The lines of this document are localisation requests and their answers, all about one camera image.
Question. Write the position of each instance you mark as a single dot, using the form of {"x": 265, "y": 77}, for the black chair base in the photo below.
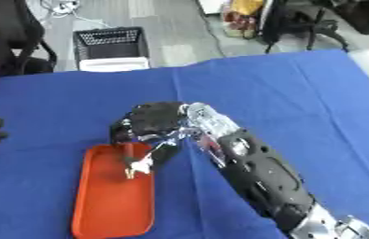
{"x": 310, "y": 29}

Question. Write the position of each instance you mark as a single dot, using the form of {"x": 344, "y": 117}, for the black mesh basket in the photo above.
{"x": 111, "y": 43}

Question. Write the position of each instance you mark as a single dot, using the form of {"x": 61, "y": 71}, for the yellow and red bag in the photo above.
{"x": 242, "y": 17}

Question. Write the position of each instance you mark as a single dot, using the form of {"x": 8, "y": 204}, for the silver and black right robot arm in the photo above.
{"x": 263, "y": 174}

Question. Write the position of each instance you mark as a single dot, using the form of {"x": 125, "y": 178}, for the orange plastic tray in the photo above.
{"x": 114, "y": 194}

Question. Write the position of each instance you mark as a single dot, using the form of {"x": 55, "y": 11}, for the small silver tool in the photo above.
{"x": 137, "y": 166}

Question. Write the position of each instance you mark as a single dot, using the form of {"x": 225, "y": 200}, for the black office chair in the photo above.
{"x": 10, "y": 37}

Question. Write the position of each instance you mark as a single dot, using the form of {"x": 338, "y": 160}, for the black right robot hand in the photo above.
{"x": 154, "y": 119}

